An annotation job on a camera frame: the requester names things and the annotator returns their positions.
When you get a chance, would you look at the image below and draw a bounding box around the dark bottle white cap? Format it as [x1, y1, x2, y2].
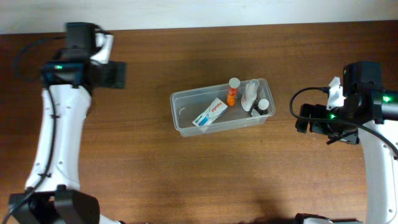
[256, 98, 269, 115]

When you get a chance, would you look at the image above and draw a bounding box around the white spray bottle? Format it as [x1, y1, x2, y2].
[241, 79, 259, 112]

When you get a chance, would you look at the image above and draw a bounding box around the orange tube white cap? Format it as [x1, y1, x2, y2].
[227, 77, 241, 106]

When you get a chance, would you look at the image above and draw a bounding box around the white Panadol box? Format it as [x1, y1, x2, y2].
[192, 98, 228, 126]

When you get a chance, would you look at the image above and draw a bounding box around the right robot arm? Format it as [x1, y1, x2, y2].
[292, 61, 397, 223]

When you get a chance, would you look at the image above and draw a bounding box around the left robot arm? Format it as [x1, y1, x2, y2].
[6, 22, 126, 223]

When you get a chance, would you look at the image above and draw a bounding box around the clear plastic container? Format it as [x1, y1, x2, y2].
[170, 78, 275, 137]

